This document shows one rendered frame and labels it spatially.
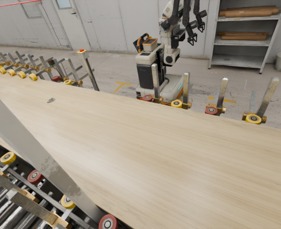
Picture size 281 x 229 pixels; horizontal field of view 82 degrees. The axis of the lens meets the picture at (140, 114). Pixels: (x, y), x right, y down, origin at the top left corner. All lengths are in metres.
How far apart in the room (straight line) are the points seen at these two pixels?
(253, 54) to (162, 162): 3.34
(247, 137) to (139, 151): 0.62
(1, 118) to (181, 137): 0.86
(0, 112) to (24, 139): 0.09
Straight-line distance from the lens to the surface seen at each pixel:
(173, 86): 2.61
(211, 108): 1.24
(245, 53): 3.97
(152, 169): 0.92
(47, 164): 0.60
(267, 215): 0.92
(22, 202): 0.86
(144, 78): 2.52
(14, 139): 0.52
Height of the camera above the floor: 1.70
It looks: 41 degrees down
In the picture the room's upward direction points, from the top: 12 degrees counter-clockwise
